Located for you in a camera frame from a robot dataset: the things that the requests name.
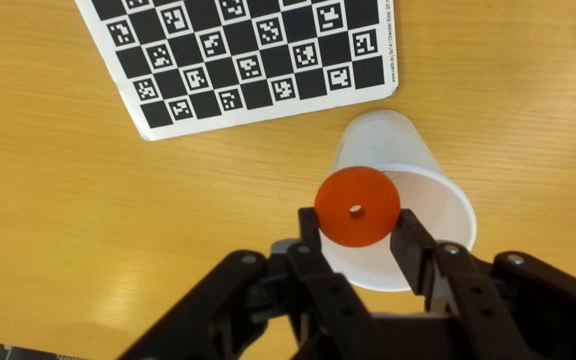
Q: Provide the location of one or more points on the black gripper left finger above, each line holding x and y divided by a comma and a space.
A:
308, 267

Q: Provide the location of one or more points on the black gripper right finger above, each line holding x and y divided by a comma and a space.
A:
448, 280

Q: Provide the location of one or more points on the orange disc with hole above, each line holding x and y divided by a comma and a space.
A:
338, 201

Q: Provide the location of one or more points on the white plastic cup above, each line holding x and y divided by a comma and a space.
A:
381, 142

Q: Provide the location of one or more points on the black white checkered calibration board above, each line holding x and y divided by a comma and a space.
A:
235, 67

